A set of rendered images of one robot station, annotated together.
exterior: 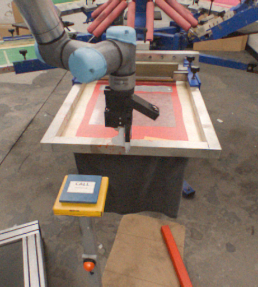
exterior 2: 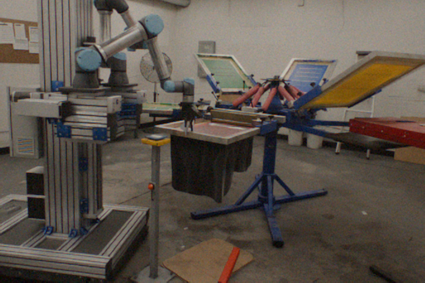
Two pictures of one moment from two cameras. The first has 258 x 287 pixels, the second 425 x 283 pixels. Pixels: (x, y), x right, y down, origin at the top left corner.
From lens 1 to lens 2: 168 cm
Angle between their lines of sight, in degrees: 36
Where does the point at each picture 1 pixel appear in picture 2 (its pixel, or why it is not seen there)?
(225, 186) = (320, 251)
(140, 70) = (233, 117)
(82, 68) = (166, 86)
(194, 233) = (260, 264)
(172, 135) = not seen: hidden behind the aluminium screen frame
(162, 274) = (212, 270)
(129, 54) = (188, 86)
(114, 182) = (186, 165)
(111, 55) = (178, 84)
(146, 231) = (222, 249)
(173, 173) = (216, 163)
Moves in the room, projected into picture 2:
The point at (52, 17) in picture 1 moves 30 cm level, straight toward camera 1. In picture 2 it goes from (164, 71) to (145, 72)
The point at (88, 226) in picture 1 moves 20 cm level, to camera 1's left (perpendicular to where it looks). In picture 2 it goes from (154, 160) to (129, 154)
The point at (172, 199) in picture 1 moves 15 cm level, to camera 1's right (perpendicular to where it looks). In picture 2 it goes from (216, 184) to (237, 189)
